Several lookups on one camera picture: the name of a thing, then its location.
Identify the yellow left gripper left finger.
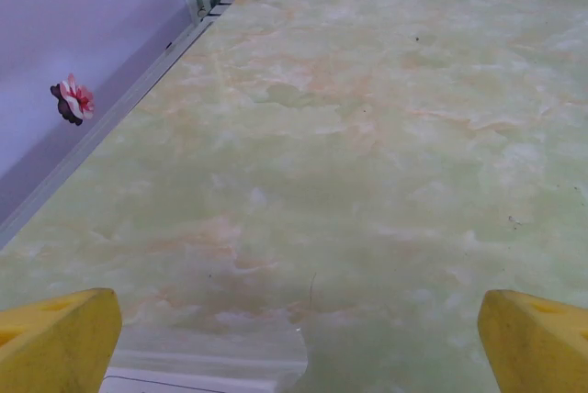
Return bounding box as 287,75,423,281
0,287,123,393

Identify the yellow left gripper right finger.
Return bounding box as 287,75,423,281
477,289,588,393

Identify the aluminium side rail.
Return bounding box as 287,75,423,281
0,11,220,250

